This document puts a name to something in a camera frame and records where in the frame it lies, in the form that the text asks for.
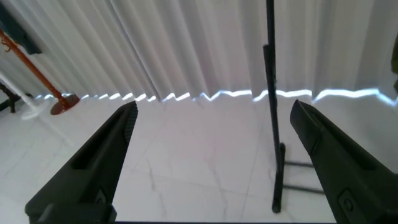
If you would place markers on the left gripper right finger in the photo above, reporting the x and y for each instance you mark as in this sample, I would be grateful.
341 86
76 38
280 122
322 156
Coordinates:
357 183

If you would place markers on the brown coat stand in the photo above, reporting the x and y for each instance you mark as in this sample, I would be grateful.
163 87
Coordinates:
63 104

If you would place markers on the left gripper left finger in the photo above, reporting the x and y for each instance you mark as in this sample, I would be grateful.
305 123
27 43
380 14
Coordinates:
90 183

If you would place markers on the white floor stand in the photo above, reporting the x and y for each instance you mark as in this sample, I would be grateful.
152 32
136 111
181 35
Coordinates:
31 109

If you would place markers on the black clothes rack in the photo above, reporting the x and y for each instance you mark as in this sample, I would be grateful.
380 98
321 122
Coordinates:
271 93

